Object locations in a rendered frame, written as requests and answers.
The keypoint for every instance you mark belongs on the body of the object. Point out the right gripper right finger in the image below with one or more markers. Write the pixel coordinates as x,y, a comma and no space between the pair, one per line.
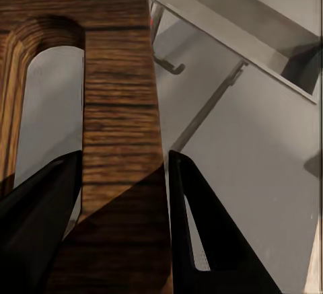
235,267

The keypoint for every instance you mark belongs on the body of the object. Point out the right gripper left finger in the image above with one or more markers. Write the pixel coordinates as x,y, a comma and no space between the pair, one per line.
33,220

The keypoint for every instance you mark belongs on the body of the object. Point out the cutting board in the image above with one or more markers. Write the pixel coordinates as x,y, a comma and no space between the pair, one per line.
121,242

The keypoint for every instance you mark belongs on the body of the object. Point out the drop in sink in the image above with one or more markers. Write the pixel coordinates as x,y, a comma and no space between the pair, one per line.
284,38

